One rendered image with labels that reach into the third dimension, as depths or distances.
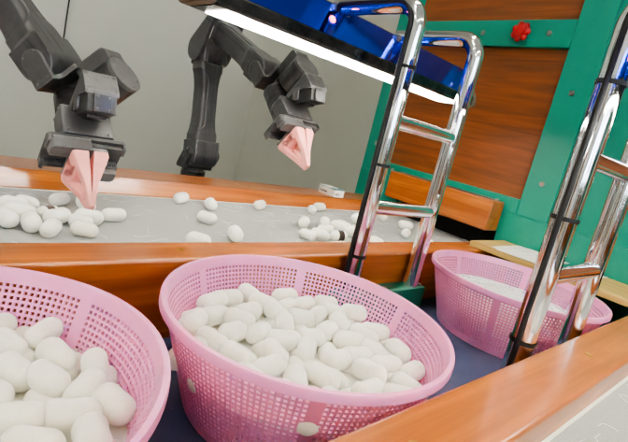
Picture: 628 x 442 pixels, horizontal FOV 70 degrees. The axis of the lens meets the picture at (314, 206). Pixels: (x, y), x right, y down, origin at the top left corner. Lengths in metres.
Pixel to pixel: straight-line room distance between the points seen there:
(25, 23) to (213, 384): 0.61
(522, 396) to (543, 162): 0.75
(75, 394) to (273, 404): 0.12
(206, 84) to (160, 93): 1.70
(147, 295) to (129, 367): 0.15
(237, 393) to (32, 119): 2.46
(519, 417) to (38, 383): 0.32
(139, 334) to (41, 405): 0.07
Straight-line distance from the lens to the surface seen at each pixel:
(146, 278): 0.49
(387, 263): 0.72
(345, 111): 2.50
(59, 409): 0.32
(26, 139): 2.72
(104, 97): 0.66
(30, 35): 0.80
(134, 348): 0.35
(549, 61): 1.17
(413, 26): 0.62
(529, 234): 1.10
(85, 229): 0.59
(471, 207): 1.09
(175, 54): 2.91
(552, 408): 0.42
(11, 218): 0.60
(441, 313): 0.76
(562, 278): 0.52
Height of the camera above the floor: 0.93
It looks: 10 degrees down
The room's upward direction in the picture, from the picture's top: 13 degrees clockwise
